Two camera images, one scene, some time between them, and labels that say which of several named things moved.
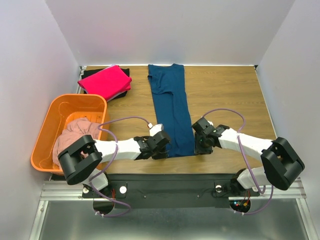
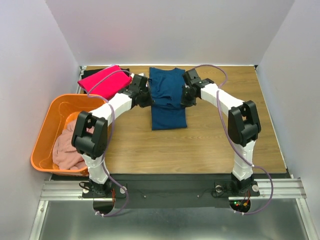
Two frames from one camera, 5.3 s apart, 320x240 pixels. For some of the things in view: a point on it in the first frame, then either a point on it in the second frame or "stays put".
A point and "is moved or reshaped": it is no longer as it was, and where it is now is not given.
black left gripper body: (158, 154) -> (146, 99)
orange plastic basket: (65, 108) stays put
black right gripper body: (202, 150) -> (186, 94)
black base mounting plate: (139, 190) stays put
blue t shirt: (173, 107) is moved or reshaped
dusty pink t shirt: (75, 130) stays put
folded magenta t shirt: (111, 82) stays put
